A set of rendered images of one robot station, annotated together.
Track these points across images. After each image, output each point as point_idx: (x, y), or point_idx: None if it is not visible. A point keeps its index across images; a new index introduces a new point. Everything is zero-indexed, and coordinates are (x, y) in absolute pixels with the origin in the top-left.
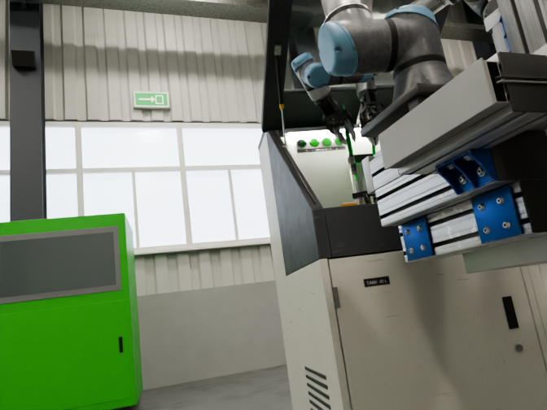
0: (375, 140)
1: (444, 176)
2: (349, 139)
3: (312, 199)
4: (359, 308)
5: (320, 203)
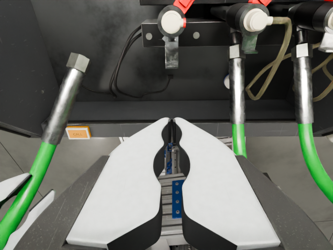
0: (176, 143)
1: None
2: (30, 202)
3: (21, 135)
4: None
5: (36, 136)
